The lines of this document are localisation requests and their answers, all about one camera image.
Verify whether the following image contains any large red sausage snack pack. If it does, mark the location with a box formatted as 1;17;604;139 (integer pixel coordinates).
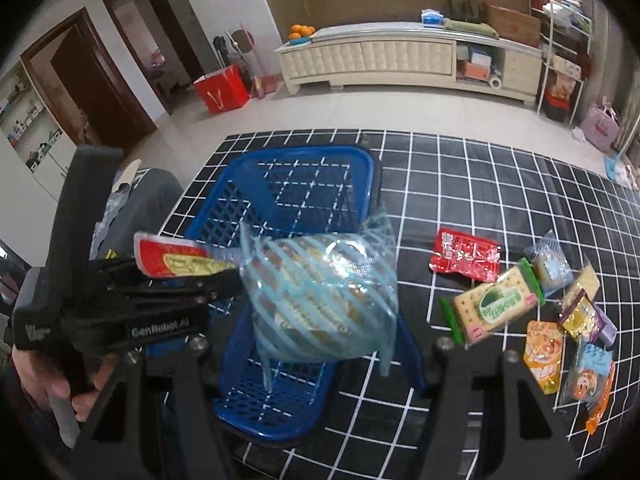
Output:
134;232;239;278

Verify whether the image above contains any blue striped biscuit bag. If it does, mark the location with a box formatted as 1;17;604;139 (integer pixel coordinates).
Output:
240;208;399;389

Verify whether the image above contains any small red snack pouch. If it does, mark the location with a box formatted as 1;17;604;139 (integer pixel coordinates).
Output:
430;228;501;283

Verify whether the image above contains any green cracker pack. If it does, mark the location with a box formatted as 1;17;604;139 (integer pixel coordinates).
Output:
442;257;546;346

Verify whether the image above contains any orange yellow snack pouch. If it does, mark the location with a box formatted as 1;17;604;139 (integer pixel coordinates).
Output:
523;321;564;396

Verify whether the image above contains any small clear blue pastry bag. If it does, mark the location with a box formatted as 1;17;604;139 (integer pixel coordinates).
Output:
525;230;573;297

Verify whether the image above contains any purple yellow snack pouch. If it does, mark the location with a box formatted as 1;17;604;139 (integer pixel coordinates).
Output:
560;288;617;348

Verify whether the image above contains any blue egg yolk pastry bag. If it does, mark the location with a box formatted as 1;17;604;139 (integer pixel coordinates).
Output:
562;339;613;406

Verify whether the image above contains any orange snack bar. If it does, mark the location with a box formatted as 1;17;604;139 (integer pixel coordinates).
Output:
586;362;616;436

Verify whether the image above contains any clear soda cracker pack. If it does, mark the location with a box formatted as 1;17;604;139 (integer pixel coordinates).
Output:
560;262;600;311

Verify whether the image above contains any person's left hand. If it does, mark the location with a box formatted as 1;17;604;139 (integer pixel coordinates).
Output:
11;347;118;422

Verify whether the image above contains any grey queen print cloth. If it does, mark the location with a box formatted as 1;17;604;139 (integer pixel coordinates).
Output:
89;159;183;260

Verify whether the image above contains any brown wooden door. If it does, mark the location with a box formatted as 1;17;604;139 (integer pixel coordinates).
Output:
21;9;155;155

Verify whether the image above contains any blue plastic basket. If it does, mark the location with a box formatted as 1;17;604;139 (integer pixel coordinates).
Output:
186;145;427;448

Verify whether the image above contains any black white checkered tablecloth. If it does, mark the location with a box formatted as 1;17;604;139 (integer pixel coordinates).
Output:
159;128;640;480

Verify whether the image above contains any cream TV cabinet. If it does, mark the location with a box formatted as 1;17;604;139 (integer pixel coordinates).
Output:
274;22;542;106

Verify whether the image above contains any blue tissue pack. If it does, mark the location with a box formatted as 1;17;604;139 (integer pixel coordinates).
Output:
421;9;446;28

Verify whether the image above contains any green folded cloth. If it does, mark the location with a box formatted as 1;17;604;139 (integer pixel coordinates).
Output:
444;18;500;39

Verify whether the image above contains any cardboard box on cabinet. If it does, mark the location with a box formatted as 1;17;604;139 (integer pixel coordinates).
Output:
486;4;541;48

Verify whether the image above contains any pink gift bag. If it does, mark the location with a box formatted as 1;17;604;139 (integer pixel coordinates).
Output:
580;96;620;152

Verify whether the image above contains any white metal shelf rack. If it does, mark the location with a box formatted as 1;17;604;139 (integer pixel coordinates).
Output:
528;0;593;125

